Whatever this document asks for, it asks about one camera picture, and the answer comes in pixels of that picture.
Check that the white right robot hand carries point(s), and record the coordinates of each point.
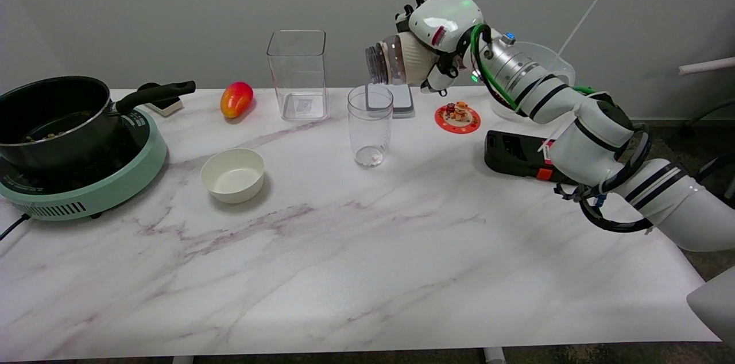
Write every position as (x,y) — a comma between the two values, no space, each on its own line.
(445,16)

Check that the glass bottle with beige sleeve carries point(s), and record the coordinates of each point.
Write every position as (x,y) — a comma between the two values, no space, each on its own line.
(402,59)

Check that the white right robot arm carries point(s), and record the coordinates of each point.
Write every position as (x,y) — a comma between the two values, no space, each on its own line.
(597,140)

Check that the large translucent measuring jug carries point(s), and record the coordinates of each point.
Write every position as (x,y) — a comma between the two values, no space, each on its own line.
(560,68)

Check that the clear tall measuring cup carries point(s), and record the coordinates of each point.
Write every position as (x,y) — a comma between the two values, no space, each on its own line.
(370,134)

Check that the white kitchen scale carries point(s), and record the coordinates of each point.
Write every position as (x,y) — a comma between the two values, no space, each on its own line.
(403,101)

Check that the red coaster with figure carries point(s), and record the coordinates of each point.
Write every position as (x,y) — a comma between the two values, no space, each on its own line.
(457,118)

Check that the black device with pink label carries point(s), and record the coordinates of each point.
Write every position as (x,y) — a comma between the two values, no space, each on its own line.
(511,154)

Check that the clear square plastic container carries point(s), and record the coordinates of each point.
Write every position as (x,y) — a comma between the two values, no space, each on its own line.
(297,77)

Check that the red yellow toy mango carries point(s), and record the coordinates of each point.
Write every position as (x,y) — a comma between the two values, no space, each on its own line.
(236,99)

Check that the white round bowl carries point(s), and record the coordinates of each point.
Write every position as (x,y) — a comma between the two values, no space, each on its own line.
(232,175)

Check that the white horizontal bar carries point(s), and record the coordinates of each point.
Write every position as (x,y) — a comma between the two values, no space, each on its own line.
(706,65)

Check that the black chair base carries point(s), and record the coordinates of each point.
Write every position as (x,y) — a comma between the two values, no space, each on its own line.
(712,110)

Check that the small black white block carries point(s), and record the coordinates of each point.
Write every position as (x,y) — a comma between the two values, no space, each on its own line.
(166,105)

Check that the white table leg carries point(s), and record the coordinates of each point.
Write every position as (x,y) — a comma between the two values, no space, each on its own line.
(182,360)
(494,356)

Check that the green induction cooker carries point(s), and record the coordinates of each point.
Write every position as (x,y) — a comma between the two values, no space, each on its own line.
(115,186)

